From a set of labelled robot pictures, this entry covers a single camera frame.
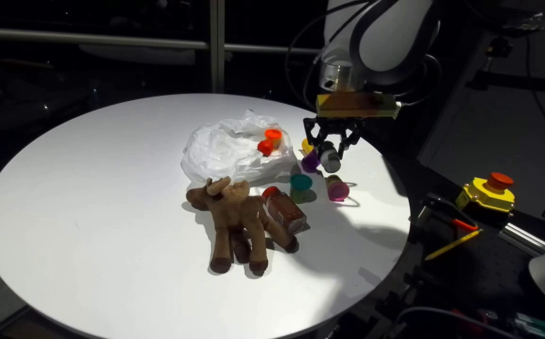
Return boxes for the clear plastic bag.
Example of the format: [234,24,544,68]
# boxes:
[180,109,300,188]

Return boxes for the teal lid dough tub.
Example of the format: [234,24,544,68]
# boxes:
[289,171,317,205]

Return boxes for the orange handled black clamp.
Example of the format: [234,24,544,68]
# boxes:
[451,217,481,233]

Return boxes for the brown plush moose toy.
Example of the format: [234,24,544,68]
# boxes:
[185,177,302,279]

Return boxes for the yellow red emergency stop button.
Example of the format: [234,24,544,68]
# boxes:
[453,171,519,217]

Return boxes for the purple dough tub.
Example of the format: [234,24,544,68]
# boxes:
[300,152,321,175]

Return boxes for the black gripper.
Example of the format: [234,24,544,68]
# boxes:
[302,115,364,164]

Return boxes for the orange dough tub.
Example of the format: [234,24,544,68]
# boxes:
[264,126,285,145]

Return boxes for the brown bottle with red cap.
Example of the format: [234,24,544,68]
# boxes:
[261,184,313,239]

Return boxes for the silver aluminium rail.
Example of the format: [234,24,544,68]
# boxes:
[498,220,545,258]

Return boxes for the grey slanted metal post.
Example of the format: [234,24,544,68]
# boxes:
[208,0,229,94]

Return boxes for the grey metal railing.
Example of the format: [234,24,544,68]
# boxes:
[0,24,321,56]

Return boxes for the brown wooden chair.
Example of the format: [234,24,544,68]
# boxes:
[315,90,404,122]

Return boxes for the yellow pencil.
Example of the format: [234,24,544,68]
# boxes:
[423,228,485,264]

